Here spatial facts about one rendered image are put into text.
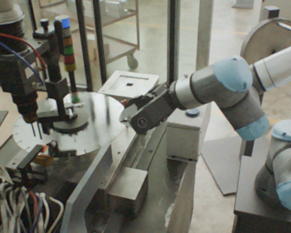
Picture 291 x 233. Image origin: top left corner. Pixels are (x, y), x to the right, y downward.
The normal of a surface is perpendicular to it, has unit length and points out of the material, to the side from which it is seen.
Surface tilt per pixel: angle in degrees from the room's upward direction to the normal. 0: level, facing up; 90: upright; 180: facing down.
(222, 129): 0
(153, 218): 0
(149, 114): 60
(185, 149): 90
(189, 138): 90
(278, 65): 53
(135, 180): 0
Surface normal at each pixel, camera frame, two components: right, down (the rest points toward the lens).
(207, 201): -0.03, -0.82
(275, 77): -0.22, 0.51
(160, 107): 0.33, 0.03
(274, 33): 0.22, 0.50
